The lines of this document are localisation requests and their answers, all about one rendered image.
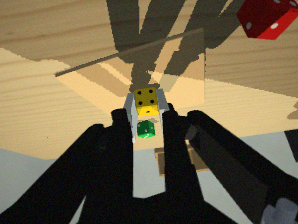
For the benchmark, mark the tan flat mat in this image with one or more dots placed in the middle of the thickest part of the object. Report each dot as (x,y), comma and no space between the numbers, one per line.
(175,64)

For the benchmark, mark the yellow die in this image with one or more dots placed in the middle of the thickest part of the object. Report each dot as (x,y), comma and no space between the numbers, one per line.
(146,101)

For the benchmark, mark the green die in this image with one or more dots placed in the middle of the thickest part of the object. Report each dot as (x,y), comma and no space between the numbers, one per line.
(145,129)

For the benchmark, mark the red die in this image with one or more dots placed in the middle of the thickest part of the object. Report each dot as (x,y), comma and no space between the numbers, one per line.
(267,19)

